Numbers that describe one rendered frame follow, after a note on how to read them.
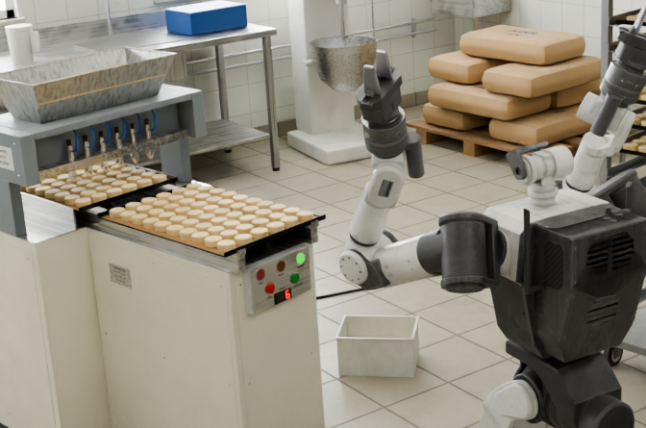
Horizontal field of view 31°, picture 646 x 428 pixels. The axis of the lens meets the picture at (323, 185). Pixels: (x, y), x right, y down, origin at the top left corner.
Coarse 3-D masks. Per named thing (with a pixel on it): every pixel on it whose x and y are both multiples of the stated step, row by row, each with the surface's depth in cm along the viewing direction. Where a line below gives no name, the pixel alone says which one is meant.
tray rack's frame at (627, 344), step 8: (640, 312) 455; (640, 320) 448; (632, 328) 442; (640, 328) 441; (632, 336) 435; (640, 336) 435; (624, 344) 431; (632, 344) 428; (640, 344) 428; (616, 352) 443; (640, 352) 426
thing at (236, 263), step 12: (84, 216) 378; (96, 216) 373; (108, 228) 370; (120, 228) 365; (144, 240) 357; (156, 240) 353; (168, 240) 348; (180, 252) 346; (192, 252) 341; (204, 252) 337; (240, 252) 327; (216, 264) 335; (228, 264) 331; (240, 264) 329
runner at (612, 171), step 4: (640, 156) 431; (628, 160) 426; (632, 160) 428; (636, 160) 430; (640, 160) 432; (644, 160) 434; (616, 164) 421; (620, 164) 423; (624, 164) 425; (628, 164) 426; (632, 164) 428; (636, 164) 429; (640, 164) 429; (644, 164) 430; (608, 168) 418; (612, 168) 420; (616, 168) 421; (620, 168) 423; (624, 168) 425; (628, 168) 425; (608, 172) 418; (612, 172) 420; (616, 172) 422; (620, 172) 421; (608, 176) 418; (612, 176) 418
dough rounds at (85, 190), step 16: (64, 176) 404; (80, 176) 407; (96, 176) 402; (112, 176) 403; (128, 176) 400; (144, 176) 400; (160, 176) 397; (32, 192) 395; (48, 192) 387; (64, 192) 386; (80, 192) 387; (96, 192) 389; (112, 192) 383
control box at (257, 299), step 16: (272, 256) 341; (288, 256) 342; (256, 272) 333; (272, 272) 338; (288, 272) 343; (304, 272) 348; (256, 288) 334; (288, 288) 344; (304, 288) 349; (256, 304) 336; (272, 304) 340
